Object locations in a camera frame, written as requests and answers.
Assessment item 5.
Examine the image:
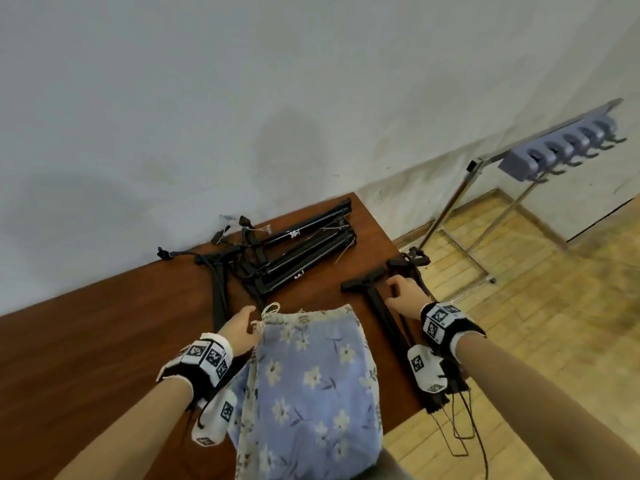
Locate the person's right hand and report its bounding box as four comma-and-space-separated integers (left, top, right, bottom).
385, 274, 440, 321

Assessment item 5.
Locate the person's left hand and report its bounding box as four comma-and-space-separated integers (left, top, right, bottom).
217, 305, 261, 358

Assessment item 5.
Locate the black tripod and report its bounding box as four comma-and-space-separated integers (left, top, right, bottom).
193, 249, 241, 335
341, 267, 451, 415

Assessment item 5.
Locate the black bracket arm with knob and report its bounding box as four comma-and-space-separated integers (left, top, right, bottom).
385, 246, 471, 395

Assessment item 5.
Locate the pile of black tripods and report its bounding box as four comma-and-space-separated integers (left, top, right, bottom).
235, 197, 359, 298

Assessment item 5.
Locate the metal clothes rack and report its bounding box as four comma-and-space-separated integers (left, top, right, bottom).
417, 97, 625, 301

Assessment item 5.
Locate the person's right forearm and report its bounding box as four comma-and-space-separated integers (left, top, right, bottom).
453, 333, 640, 480

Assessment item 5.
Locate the person's left forearm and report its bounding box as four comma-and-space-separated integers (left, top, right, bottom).
55, 377, 195, 480

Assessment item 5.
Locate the black left wrist strap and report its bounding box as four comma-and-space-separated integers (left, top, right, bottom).
156, 333, 235, 409

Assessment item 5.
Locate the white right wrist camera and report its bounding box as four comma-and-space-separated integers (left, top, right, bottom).
406, 344, 449, 395

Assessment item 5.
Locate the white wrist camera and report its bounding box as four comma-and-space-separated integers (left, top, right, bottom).
406, 344, 449, 395
191, 388, 239, 448

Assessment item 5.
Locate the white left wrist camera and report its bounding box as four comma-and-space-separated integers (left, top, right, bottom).
191, 388, 239, 448

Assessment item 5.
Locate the thin metal wire loop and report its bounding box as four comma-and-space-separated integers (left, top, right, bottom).
432, 389, 476, 458

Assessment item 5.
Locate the thin black right cable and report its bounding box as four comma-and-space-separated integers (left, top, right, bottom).
462, 389, 491, 480

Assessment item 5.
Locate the purple hook rail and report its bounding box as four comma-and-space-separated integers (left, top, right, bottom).
498, 116, 629, 185

